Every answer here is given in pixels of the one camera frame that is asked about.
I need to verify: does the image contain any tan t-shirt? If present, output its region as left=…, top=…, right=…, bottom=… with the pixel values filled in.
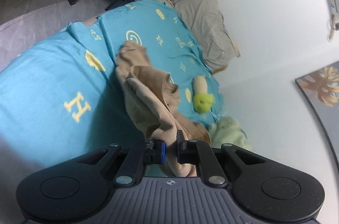
left=115, top=41, right=211, bottom=177

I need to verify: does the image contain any framed leaf wall picture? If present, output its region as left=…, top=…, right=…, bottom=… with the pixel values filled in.
left=295, top=62, right=339, bottom=164

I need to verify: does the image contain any light green fleece blanket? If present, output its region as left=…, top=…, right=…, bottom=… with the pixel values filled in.
left=208, top=117, right=253, bottom=152

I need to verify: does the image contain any green plush toy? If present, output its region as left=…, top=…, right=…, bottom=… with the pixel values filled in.
left=192, top=75, right=214, bottom=114

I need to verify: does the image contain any teal patterned bed sheet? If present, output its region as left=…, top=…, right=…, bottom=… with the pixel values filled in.
left=1, top=0, right=223, bottom=166

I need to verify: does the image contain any grey pillow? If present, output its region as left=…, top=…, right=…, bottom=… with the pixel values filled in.
left=167, top=0, right=240, bottom=72

